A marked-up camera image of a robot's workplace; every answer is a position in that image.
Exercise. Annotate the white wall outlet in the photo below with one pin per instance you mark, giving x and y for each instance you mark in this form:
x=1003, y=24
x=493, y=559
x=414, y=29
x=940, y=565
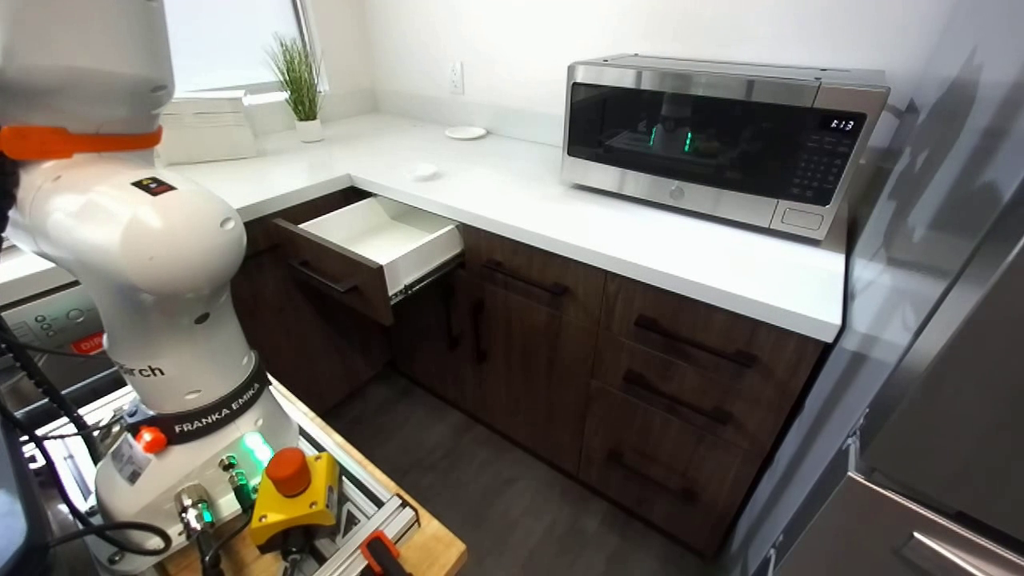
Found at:
x=455, y=78

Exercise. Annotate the white flat box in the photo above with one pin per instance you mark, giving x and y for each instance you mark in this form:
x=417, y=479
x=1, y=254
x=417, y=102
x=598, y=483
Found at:
x=208, y=127

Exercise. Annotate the dark wood lower cabinet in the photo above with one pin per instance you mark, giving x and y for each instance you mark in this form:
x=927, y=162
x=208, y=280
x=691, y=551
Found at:
x=597, y=362

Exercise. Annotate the yellow emergency stop button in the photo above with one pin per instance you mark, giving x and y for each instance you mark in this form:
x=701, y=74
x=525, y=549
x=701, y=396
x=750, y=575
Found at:
x=288, y=494

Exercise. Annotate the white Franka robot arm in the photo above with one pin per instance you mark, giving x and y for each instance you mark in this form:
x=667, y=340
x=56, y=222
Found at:
x=147, y=267

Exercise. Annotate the wooden robot cart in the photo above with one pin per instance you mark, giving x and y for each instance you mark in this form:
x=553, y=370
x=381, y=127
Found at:
x=427, y=546

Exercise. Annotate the grey refrigerator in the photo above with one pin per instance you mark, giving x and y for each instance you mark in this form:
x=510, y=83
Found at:
x=940, y=355

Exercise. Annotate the green potted plant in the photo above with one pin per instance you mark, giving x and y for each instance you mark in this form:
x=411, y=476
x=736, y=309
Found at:
x=299, y=83

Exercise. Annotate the white round plate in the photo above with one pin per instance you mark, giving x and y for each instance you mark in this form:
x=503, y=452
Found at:
x=464, y=133

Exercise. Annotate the bright window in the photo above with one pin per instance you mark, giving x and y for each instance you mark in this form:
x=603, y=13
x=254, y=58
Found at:
x=228, y=42

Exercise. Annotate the stainless steel microwave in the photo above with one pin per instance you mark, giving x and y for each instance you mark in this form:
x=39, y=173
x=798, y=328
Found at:
x=725, y=145

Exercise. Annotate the green lit connector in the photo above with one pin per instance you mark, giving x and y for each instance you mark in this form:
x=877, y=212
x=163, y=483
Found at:
x=251, y=461

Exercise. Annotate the open white drawer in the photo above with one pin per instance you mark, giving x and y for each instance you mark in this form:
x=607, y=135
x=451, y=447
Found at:
x=371, y=241

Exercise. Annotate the aluminium frame rail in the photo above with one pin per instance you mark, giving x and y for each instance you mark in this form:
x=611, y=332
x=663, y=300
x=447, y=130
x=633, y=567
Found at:
x=361, y=532

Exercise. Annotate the orange clamp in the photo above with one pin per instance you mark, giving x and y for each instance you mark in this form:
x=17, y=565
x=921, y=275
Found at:
x=381, y=551

